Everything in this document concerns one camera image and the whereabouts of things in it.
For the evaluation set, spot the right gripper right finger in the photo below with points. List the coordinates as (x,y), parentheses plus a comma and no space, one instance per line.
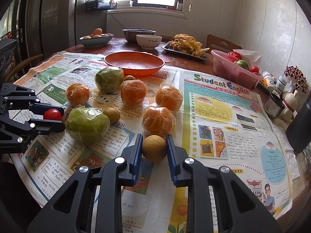
(237,208)

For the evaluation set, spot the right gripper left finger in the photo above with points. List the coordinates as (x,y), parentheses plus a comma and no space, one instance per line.
(91,198)

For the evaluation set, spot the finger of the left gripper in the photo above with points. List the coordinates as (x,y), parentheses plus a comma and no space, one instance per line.
(16,136)
(14,97)

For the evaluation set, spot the red cherry tomato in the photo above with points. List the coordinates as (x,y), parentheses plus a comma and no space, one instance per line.
(52,114)

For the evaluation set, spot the orange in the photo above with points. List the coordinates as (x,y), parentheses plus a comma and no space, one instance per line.
(133,93)
(158,121)
(77,94)
(169,97)

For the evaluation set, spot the green fruit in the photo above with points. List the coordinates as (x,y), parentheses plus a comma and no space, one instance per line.
(87,124)
(109,79)

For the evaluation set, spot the small yellow longan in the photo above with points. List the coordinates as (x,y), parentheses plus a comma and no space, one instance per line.
(113,114)
(154,149)

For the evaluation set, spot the wooden chair left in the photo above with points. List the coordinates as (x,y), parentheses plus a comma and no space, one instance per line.
(21,65)

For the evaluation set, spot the wooden chair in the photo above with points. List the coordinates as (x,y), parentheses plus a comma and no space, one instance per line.
(217,43)
(21,65)

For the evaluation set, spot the right Student English newspaper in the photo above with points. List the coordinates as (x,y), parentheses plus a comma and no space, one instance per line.
(221,123)

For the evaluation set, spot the left newspaper sheet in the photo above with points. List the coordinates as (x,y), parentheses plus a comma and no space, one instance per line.
(50,160)

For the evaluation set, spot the black thermos bottle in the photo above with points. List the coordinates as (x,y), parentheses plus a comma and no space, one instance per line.
(299,130)

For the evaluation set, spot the bowl of eggs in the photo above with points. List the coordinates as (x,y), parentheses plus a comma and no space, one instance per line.
(97,39)

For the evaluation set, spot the small longan behind green fruit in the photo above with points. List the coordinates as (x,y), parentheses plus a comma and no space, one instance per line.
(129,78)

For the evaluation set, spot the white rabbit figurine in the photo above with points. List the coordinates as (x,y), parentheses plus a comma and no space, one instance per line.
(290,101)

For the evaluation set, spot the orange plastic plate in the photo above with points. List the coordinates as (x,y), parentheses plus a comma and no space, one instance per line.
(135,63)

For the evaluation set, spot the white medicine bottle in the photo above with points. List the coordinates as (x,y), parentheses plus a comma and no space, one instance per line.
(280,85)

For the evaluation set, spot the stainless steel bowl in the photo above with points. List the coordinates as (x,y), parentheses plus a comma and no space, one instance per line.
(131,33)

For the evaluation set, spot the pink plastic basin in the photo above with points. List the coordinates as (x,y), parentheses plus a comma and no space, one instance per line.
(225,68)

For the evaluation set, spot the decorative flower bunch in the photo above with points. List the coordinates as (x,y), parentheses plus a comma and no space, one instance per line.
(296,79)

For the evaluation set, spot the white ceramic bowl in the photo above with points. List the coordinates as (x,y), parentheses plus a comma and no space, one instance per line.
(148,42)

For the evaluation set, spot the white plastic bag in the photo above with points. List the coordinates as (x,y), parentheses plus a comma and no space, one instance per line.
(253,58)

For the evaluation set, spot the pile of fried food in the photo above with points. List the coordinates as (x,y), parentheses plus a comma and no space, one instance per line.
(187,44)

